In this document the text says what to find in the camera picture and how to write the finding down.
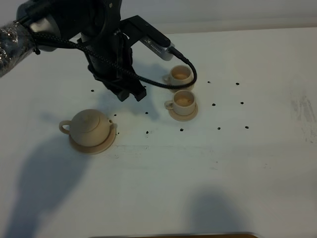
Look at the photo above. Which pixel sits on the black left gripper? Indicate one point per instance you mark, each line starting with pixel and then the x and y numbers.
pixel 110 60

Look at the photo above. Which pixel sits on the beige ceramic teapot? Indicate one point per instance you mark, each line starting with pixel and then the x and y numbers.
pixel 87 128

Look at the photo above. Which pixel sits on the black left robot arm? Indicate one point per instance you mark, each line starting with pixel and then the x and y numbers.
pixel 41 25

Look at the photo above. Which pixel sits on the beige round teapot saucer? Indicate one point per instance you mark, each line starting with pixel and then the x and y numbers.
pixel 107 143

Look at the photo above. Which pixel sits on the beige far teacup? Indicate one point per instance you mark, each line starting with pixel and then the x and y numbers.
pixel 179 75

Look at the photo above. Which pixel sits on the beige teacup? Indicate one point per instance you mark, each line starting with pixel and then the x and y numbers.
pixel 182 103
pixel 179 75

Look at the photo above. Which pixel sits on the beige near teacup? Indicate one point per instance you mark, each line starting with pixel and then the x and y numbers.
pixel 182 103

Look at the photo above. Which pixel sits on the beige near cup saucer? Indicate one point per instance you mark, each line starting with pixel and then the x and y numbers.
pixel 189 117

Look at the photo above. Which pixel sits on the beige cup saucer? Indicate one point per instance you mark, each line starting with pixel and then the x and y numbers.
pixel 189 86
pixel 189 117

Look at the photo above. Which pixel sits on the beige far cup saucer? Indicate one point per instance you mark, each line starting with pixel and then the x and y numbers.
pixel 189 86

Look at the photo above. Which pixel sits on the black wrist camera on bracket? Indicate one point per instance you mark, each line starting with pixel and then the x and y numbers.
pixel 137 29

